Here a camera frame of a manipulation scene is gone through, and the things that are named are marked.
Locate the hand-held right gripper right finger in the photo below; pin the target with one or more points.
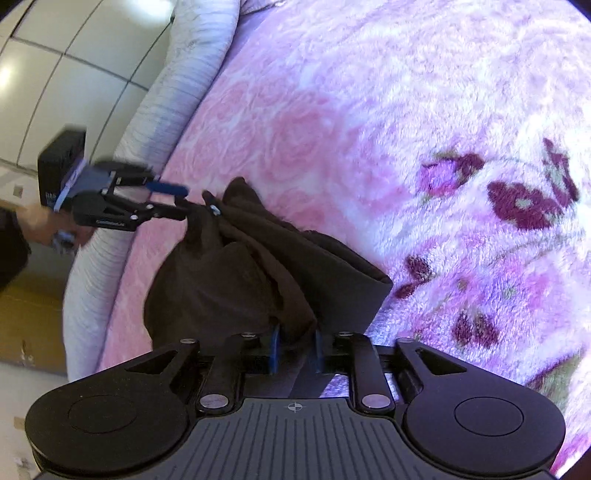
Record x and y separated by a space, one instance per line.
318 353

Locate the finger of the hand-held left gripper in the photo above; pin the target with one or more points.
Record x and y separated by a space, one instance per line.
157 211
168 188

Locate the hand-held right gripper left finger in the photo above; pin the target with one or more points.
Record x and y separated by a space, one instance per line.
275 353

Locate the dark long-sleeved shirt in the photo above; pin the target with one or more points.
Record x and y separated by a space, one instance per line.
231 286

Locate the person's left hand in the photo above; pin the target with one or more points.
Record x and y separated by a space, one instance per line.
41 226

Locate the white wardrobe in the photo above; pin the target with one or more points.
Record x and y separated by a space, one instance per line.
69 60

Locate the pink floral blanket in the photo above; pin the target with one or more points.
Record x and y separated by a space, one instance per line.
369 115

